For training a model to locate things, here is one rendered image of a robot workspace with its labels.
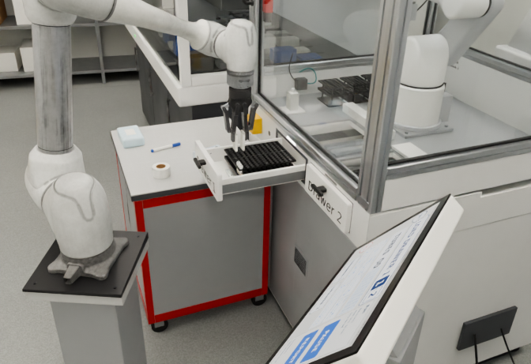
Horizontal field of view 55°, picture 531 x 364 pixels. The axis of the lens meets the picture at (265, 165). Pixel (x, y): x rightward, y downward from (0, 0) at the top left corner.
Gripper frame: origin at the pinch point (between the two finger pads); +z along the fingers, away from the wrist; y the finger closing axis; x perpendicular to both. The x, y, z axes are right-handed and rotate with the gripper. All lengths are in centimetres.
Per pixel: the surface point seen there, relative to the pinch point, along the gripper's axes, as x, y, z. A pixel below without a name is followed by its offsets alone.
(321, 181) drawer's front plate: -23.0, 21.3, 7.4
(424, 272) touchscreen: -98, 0, -18
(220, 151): 16.8, -1.8, 11.6
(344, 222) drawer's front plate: -39.5, 21.5, 13.3
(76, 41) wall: 426, -36, 68
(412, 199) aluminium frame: -49, 38, 2
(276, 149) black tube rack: 7.0, 17.9, 9.2
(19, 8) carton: 383, -83, 24
